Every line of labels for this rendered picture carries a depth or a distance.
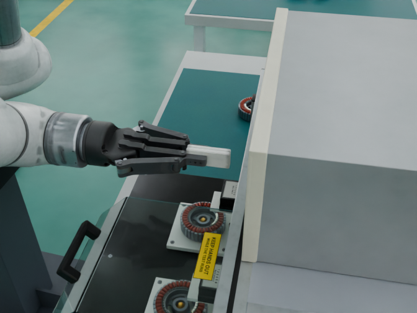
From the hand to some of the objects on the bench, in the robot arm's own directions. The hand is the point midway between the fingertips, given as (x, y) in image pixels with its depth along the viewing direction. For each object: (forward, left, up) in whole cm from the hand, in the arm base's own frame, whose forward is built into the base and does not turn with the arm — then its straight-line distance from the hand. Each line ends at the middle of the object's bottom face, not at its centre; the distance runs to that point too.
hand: (208, 156), depth 78 cm
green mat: (+14, +75, -42) cm, 87 cm away
